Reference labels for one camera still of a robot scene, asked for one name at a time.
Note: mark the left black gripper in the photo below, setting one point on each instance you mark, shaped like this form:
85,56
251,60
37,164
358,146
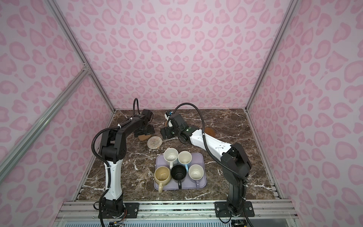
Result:
151,131

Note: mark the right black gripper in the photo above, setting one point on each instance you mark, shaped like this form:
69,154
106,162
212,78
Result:
168,133

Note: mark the cork paw-shaped coaster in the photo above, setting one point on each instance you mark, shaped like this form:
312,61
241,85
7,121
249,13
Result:
144,137

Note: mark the white multicolour woven coaster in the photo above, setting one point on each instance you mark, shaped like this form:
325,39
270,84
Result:
154,142

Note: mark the white speckled mug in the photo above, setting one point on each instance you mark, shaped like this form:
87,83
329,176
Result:
171,157

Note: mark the light blue mug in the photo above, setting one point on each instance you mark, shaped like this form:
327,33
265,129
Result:
185,159

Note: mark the brown wooden round coaster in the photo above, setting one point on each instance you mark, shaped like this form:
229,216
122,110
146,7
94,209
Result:
210,131

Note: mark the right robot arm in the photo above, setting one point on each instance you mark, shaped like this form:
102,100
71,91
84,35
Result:
232,158

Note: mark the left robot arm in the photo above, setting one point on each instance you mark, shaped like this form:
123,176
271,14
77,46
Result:
110,146

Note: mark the lavender plastic tray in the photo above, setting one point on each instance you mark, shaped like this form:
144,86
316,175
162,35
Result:
188,183

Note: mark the black mug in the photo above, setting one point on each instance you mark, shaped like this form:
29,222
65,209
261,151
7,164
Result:
179,174

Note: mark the white lavender mug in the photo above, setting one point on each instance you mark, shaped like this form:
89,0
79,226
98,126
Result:
196,173

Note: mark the beige yellow mug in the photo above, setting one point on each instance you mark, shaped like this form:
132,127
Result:
162,177

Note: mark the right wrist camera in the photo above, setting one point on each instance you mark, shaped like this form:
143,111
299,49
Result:
168,114

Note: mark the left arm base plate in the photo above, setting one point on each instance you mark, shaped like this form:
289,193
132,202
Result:
114,209

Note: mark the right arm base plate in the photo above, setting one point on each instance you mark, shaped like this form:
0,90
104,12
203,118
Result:
223,209

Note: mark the aluminium front rail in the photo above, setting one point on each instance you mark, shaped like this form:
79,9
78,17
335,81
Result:
261,213

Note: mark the aluminium diagonal frame strut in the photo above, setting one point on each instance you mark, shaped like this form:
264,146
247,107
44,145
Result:
23,145

